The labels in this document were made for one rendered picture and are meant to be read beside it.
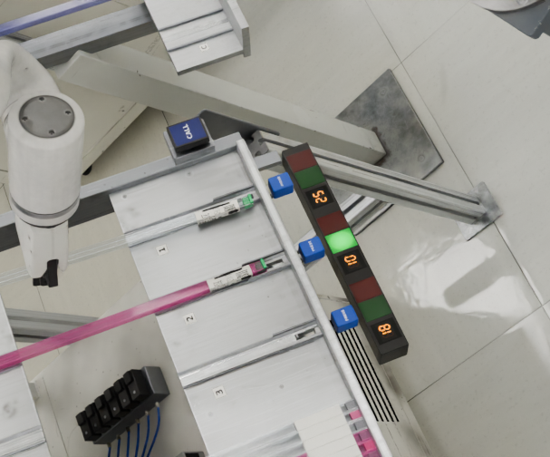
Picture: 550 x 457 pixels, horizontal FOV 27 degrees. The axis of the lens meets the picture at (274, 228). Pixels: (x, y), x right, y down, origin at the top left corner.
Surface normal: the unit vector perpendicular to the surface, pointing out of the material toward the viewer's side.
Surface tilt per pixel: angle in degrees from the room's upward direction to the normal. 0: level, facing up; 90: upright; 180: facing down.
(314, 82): 0
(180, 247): 43
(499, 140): 0
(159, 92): 90
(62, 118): 57
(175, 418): 0
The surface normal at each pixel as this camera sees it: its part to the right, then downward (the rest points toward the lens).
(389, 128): -0.65, -0.14
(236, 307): -0.03, -0.50
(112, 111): 0.37, 0.80
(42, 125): 0.18, -0.54
